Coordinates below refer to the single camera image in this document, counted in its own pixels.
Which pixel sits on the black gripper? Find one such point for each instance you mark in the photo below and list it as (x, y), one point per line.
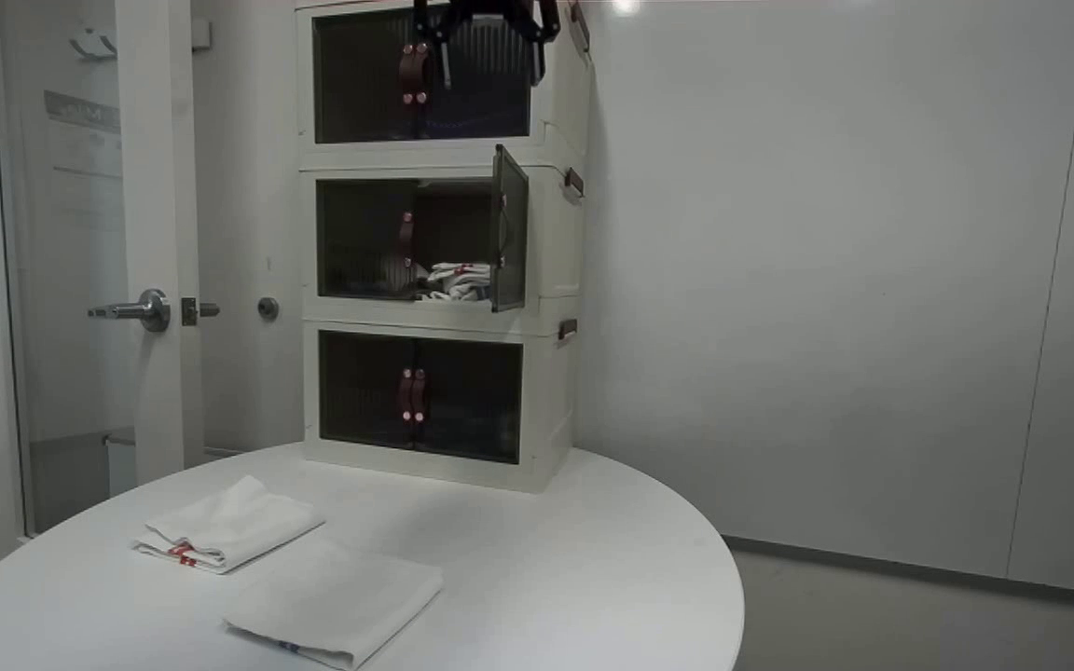
(485, 10)

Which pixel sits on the dark translucent cabinet door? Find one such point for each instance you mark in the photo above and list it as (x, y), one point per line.
(508, 230)

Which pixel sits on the red cabinet door latch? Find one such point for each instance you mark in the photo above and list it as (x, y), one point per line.
(412, 397)
(410, 232)
(417, 72)

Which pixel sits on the white room door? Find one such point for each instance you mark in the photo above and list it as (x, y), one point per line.
(158, 160)

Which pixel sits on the white stacked three-tier cabinet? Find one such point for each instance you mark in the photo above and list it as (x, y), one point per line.
(549, 397)

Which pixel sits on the metal door latch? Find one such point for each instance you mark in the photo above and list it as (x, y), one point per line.
(198, 310)

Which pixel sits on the frosted sign on glass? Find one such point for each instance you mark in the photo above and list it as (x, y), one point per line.
(79, 130)

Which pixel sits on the white cloth with red stripe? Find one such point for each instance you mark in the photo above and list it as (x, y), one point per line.
(232, 522)

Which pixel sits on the white cloth with blue mark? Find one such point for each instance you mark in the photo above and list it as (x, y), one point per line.
(337, 600)

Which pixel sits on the round metal wall knob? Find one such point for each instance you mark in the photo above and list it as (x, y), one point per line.
(270, 305)

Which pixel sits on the wall coat hook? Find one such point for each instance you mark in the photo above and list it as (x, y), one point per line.
(91, 46)

